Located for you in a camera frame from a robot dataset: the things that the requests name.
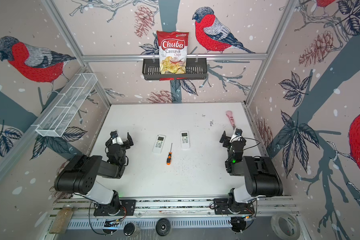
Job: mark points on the black round cap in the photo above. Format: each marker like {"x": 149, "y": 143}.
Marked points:
{"x": 131, "y": 230}

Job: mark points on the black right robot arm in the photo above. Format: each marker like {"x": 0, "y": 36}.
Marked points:
{"x": 261, "y": 179}

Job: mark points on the clear tape roll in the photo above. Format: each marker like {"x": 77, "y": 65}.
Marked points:
{"x": 285, "y": 226}

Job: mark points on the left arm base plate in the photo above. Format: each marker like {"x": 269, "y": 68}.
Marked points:
{"x": 116, "y": 208}

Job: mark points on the glass jar with grains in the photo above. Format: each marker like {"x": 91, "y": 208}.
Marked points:
{"x": 61, "y": 221}

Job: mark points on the orange black screwdriver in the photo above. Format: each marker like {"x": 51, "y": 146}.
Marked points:
{"x": 169, "y": 158}

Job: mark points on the Chuba cassava chips bag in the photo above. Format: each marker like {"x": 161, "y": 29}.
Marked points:
{"x": 173, "y": 50}

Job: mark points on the black wire basket shelf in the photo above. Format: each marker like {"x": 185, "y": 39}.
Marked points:
{"x": 196, "y": 69}

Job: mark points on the white mesh wall shelf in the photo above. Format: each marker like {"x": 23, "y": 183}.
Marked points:
{"x": 68, "y": 103}

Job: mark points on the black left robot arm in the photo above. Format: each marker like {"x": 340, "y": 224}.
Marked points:
{"x": 79, "y": 178}

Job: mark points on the black round speaker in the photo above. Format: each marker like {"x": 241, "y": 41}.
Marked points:
{"x": 163, "y": 227}

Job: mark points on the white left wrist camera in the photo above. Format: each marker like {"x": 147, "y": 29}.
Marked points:
{"x": 118, "y": 141}

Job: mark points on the pink handled knife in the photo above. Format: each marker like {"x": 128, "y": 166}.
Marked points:
{"x": 229, "y": 114}

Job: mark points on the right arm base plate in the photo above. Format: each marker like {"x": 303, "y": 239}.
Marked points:
{"x": 224, "y": 206}

